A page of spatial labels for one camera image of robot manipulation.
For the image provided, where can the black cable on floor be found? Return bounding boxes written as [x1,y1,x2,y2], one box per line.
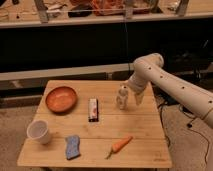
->
[159,99,211,171]

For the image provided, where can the small rectangular box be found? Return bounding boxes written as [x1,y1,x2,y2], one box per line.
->
[88,98,99,122]

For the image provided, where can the orange wooden bowl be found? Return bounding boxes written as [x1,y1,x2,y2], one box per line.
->
[45,86,77,113]

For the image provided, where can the blue sponge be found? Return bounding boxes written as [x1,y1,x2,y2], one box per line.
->
[65,135,80,160]

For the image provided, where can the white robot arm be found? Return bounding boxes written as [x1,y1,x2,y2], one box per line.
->
[126,53,213,129]

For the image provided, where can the wooden table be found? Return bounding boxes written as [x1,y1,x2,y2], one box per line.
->
[17,80,172,168]

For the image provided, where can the cluttered background shelf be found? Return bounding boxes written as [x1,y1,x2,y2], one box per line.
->
[0,0,213,28]

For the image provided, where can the white cup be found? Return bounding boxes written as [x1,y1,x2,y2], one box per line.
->
[27,120,51,144]

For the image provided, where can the orange carrot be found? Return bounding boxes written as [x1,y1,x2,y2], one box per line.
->
[106,136,133,159]

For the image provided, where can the clear plastic bottle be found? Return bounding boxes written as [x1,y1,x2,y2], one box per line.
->
[116,85,128,110]

